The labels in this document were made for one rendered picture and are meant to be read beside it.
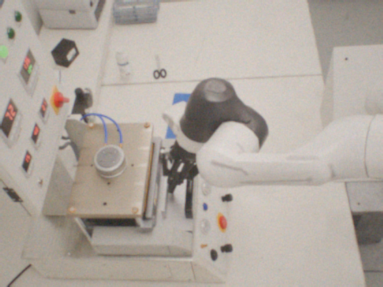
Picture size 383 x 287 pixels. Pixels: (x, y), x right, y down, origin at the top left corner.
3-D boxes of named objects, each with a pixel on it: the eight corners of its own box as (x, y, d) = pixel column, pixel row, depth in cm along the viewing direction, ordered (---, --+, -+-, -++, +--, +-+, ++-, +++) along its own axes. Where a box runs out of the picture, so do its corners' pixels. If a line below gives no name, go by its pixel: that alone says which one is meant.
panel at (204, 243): (226, 275, 130) (193, 252, 117) (227, 185, 147) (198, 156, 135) (232, 275, 129) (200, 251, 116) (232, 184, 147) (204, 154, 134)
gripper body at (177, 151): (174, 149, 99) (165, 170, 107) (210, 156, 101) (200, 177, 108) (176, 122, 104) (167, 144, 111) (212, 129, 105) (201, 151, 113)
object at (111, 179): (53, 229, 114) (33, 206, 104) (77, 132, 132) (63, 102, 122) (148, 231, 112) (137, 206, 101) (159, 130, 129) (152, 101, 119)
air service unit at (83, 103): (79, 148, 134) (63, 117, 122) (88, 110, 143) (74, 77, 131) (96, 147, 134) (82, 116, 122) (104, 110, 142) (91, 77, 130)
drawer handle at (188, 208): (185, 218, 118) (183, 211, 115) (189, 169, 127) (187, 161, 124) (193, 218, 118) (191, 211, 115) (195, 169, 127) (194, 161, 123)
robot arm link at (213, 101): (243, 174, 94) (263, 143, 100) (268, 139, 83) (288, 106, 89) (171, 127, 96) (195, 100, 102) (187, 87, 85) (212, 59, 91)
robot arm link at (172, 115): (218, 145, 96) (210, 159, 100) (219, 101, 103) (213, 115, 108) (161, 134, 94) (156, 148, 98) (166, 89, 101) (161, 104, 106)
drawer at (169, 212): (84, 235, 122) (76, 223, 116) (98, 167, 135) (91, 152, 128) (193, 236, 119) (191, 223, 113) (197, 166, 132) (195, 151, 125)
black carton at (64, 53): (55, 64, 183) (50, 52, 177) (68, 50, 187) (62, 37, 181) (68, 68, 181) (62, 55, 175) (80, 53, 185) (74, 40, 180)
